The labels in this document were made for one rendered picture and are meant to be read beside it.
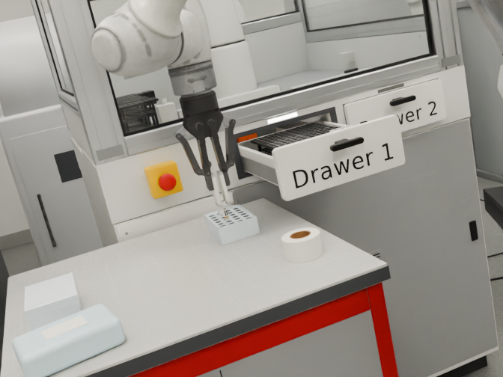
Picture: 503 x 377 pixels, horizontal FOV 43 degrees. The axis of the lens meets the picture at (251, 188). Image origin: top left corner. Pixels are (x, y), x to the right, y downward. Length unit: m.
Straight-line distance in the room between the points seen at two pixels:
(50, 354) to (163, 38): 0.54
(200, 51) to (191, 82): 0.06
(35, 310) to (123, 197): 0.48
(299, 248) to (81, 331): 0.39
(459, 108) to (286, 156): 0.71
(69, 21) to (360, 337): 0.90
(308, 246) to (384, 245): 0.69
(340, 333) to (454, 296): 0.93
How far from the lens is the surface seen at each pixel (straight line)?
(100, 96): 1.47
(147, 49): 1.10
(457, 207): 1.90
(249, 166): 1.51
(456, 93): 1.84
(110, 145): 1.48
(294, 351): 1.05
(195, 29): 1.23
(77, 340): 0.98
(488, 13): 0.86
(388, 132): 1.38
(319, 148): 1.30
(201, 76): 1.25
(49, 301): 1.12
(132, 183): 1.50
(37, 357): 0.97
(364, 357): 1.12
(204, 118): 1.29
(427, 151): 1.80
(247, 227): 1.31
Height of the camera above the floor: 1.18
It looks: 15 degrees down
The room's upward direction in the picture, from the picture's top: 13 degrees counter-clockwise
